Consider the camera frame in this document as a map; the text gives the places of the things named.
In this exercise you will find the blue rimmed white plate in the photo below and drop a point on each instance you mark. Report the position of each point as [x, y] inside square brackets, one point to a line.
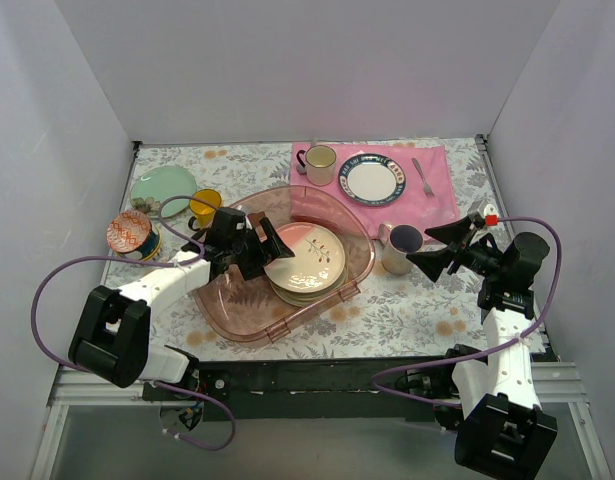
[372, 179]

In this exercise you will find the orange patterned bowl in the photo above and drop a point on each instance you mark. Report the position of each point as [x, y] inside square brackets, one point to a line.
[126, 220]

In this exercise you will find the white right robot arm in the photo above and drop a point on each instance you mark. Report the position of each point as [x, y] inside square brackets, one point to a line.
[504, 432]

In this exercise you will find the pink mug purple inside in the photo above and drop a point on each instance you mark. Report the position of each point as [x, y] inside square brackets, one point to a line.
[399, 241]

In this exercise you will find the green rimmed plate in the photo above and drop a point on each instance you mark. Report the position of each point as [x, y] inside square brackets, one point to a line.
[157, 185]

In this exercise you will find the yellow mug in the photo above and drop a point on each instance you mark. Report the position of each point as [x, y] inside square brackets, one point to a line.
[203, 206]

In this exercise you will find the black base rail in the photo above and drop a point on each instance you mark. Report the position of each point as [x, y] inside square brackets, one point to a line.
[310, 389]

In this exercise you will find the cream enamel mug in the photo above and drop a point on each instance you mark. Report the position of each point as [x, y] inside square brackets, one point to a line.
[320, 162]

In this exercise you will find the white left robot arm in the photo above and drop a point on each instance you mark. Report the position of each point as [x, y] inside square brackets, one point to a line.
[112, 338]

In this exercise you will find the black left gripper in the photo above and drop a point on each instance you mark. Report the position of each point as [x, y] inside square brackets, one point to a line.
[254, 245]

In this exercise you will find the pink satin cloth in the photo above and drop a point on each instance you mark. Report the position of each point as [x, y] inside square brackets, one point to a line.
[413, 207]

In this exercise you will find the floral tablecloth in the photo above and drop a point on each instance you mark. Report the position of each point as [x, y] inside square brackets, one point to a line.
[392, 316]

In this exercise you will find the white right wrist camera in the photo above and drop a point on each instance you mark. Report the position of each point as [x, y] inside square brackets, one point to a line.
[485, 215]

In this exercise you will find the pink cream floral plate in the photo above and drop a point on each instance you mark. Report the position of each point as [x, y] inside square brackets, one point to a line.
[319, 259]

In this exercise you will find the pink transparent plastic bin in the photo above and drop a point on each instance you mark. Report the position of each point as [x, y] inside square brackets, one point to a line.
[249, 311]

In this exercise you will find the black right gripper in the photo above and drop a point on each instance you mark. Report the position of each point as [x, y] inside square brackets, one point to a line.
[460, 252]

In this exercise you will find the silver fork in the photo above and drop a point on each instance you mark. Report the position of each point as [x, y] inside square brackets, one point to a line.
[428, 191]

